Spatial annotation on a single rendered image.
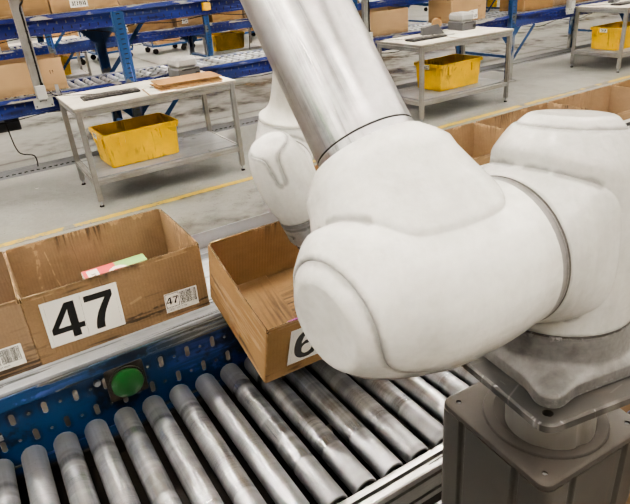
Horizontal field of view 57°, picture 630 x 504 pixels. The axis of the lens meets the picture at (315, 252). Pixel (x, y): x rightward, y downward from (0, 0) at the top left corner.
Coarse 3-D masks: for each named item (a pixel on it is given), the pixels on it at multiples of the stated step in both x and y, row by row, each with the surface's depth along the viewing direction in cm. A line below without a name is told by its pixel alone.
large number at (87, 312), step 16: (96, 288) 125; (112, 288) 127; (48, 304) 121; (64, 304) 122; (80, 304) 124; (96, 304) 126; (112, 304) 128; (48, 320) 122; (64, 320) 124; (80, 320) 126; (96, 320) 127; (112, 320) 129; (48, 336) 123; (64, 336) 125; (80, 336) 127
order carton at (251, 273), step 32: (224, 256) 135; (256, 256) 141; (288, 256) 147; (224, 288) 128; (256, 288) 143; (288, 288) 145; (256, 320) 116; (288, 320) 136; (256, 352) 122; (288, 352) 121
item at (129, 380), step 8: (128, 368) 128; (120, 376) 127; (128, 376) 128; (136, 376) 129; (112, 384) 127; (120, 384) 127; (128, 384) 128; (136, 384) 130; (120, 392) 128; (128, 392) 129; (136, 392) 131
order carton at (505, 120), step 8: (544, 104) 225; (552, 104) 224; (560, 104) 221; (512, 112) 217; (520, 112) 219; (480, 120) 209; (488, 120) 212; (496, 120) 214; (504, 120) 216; (512, 120) 218; (504, 128) 218
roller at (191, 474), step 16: (144, 400) 134; (160, 400) 133; (160, 416) 127; (160, 432) 124; (176, 432) 123; (176, 448) 118; (176, 464) 116; (192, 464) 114; (192, 480) 111; (208, 480) 111; (192, 496) 109; (208, 496) 107
